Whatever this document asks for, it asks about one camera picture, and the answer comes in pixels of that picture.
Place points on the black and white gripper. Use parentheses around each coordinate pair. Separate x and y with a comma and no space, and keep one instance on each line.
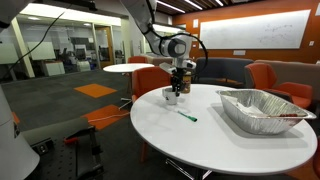
(177,72)

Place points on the white cup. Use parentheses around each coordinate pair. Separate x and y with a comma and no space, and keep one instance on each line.
(170,96)

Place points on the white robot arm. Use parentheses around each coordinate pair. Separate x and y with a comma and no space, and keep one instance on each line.
(176,46)

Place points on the brown jar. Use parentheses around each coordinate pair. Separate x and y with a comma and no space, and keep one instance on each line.
(187,83)

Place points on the orange armchair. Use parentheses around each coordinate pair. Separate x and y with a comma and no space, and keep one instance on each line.
(263,77)
(147,79)

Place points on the green marker pen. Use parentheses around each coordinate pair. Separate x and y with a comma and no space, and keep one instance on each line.
(187,116)

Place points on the far orange chair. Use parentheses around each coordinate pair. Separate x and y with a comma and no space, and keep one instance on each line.
(137,59)

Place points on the dark grey sofa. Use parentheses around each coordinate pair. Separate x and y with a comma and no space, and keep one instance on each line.
(223,71)

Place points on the small white round table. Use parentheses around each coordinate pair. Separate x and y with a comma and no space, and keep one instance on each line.
(126,68)

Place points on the aluminium foil tray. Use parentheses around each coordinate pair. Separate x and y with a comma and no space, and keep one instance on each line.
(261,113)

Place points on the orange armchair right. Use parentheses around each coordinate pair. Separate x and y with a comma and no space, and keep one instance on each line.
(263,77)

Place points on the beige sofa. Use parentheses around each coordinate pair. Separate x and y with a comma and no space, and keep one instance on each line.
(297,72)

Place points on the left orange clamp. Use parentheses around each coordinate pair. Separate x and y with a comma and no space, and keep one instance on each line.
(72,140)

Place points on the white whiteboard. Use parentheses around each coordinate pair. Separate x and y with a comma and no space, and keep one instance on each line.
(270,31)

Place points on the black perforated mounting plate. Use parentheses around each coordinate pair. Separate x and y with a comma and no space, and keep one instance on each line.
(58,161)

